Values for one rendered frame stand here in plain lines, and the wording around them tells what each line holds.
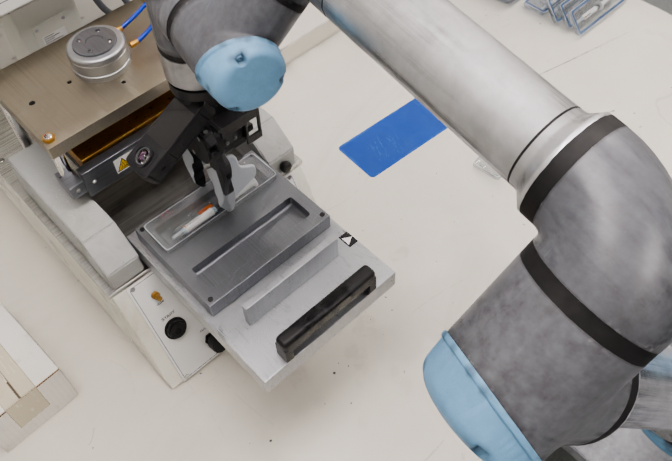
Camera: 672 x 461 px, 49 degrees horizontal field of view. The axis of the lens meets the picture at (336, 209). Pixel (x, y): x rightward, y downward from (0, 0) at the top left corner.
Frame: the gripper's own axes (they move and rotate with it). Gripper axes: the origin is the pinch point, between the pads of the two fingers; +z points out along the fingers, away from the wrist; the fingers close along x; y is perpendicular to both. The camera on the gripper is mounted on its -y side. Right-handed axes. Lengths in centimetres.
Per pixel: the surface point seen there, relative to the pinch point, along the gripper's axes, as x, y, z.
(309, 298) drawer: -18.9, 0.4, 4.5
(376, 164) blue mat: 4.4, 36.4, 25.7
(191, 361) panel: -5.1, -12.1, 24.2
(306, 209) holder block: -9.6, 8.4, 1.8
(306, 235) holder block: -12.5, 5.8, 2.3
